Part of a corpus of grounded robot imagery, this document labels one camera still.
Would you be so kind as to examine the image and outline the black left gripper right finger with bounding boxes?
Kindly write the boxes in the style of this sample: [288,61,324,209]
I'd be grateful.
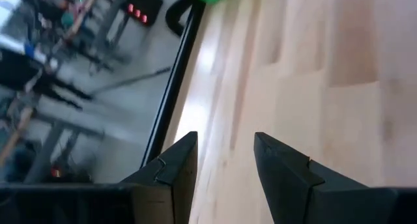
[253,132,397,224]

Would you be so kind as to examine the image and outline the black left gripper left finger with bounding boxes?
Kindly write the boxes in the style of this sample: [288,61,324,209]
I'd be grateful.
[120,131,199,224]

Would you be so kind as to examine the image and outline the black device red lights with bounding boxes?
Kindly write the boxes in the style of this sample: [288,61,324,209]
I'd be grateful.
[121,0,164,27]

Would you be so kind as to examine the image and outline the black aluminium table frame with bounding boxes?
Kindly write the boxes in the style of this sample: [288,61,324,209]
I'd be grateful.
[140,0,207,169]

